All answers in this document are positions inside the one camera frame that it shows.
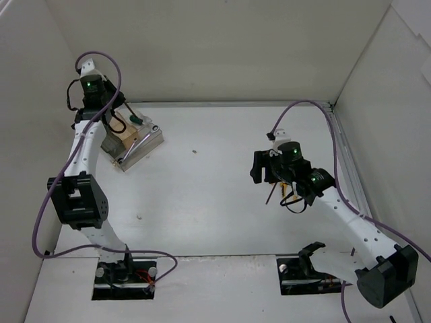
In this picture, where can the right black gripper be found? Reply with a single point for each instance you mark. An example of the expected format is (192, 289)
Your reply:
(257, 167)

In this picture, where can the clear plastic organizer box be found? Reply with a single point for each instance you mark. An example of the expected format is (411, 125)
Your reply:
(116, 144)

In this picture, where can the green handled screwdriver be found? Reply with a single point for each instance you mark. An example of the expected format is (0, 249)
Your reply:
(139, 120)

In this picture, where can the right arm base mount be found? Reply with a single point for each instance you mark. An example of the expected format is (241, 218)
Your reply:
(294, 280)

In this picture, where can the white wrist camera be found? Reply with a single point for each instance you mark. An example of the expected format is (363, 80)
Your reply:
(88, 67)
(278, 137)

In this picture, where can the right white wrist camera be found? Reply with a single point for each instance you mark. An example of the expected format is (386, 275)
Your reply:
(278, 137)

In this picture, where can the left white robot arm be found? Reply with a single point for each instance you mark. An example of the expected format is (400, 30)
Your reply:
(78, 199)

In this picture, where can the small silver ratchet wrench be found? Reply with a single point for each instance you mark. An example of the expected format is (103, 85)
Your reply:
(128, 152)

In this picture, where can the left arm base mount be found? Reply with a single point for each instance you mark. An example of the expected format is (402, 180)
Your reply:
(113, 283)

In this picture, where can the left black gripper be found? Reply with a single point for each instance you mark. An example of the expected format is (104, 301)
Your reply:
(112, 97)

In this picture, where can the yellow handled cutting pliers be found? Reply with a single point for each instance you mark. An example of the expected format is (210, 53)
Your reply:
(283, 188)

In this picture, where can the long brown hex key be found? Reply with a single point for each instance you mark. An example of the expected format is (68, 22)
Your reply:
(269, 196)

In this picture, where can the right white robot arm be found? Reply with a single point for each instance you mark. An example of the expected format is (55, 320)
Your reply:
(381, 268)

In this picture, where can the large silver ratchet wrench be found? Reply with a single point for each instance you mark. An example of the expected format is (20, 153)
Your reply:
(147, 136)

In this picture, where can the short brown hex key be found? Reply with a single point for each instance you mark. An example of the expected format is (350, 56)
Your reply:
(129, 108)

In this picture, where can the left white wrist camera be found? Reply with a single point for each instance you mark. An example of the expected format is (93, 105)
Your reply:
(88, 67)

